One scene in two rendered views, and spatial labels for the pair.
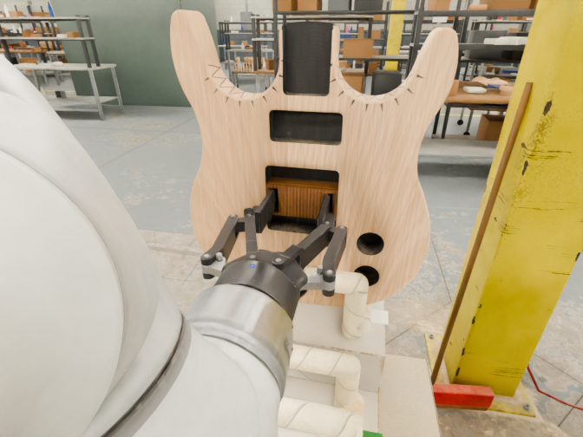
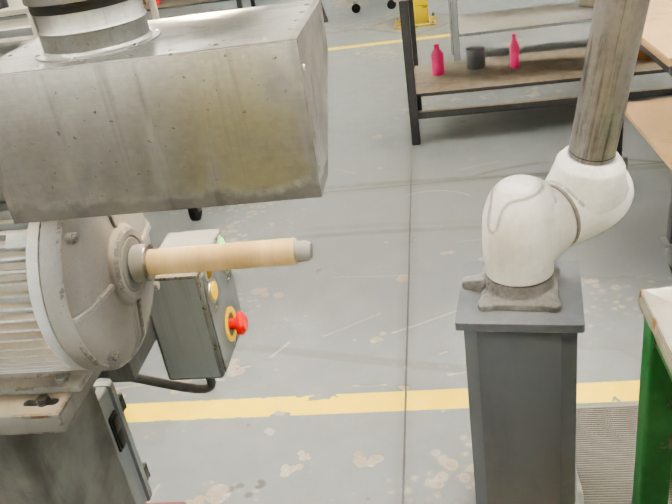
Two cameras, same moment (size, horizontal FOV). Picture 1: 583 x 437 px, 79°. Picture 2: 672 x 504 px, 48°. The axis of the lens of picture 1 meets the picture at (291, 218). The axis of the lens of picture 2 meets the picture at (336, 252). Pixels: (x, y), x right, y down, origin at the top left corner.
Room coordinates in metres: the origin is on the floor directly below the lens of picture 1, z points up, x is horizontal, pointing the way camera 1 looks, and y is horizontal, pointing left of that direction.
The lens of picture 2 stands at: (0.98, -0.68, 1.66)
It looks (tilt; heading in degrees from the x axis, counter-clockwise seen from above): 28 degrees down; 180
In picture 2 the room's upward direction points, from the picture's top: 9 degrees counter-clockwise
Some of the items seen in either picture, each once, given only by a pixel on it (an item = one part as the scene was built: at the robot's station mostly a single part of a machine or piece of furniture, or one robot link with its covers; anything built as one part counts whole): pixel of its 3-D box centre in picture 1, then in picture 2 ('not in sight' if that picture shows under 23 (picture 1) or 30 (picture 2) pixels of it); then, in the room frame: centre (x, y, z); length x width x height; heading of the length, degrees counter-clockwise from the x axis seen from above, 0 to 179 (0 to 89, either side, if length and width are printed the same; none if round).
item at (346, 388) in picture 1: (346, 388); not in sight; (0.33, -0.08, 1.07); 0.03 x 0.03 x 0.09
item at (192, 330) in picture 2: not in sight; (157, 328); (-0.10, -0.99, 0.99); 0.24 x 0.21 x 0.26; 80
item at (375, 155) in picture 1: (305, 184); not in sight; (0.46, -0.02, 1.33); 0.35 x 0.04 x 0.40; 78
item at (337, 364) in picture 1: (288, 355); not in sight; (0.34, 0.00, 1.12); 0.20 x 0.03 x 0.03; 78
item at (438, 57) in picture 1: (419, 69); not in sight; (0.43, -0.15, 1.48); 0.07 x 0.04 x 0.09; 78
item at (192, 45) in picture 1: (206, 56); not in sight; (0.49, 0.11, 1.49); 0.07 x 0.04 x 0.10; 78
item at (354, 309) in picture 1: (354, 309); not in sight; (0.40, -0.09, 1.15); 0.03 x 0.03 x 0.09
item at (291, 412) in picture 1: (273, 409); not in sight; (0.26, 0.02, 1.12); 0.20 x 0.03 x 0.03; 78
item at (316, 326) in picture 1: (302, 344); not in sight; (0.45, -0.02, 1.02); 0.27 x 0.15 x 0.17; 79
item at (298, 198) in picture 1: (303, 198); not in sight; (0.45, -0.02, 1.31); 0.10 x 0.03 x 0.05; 78
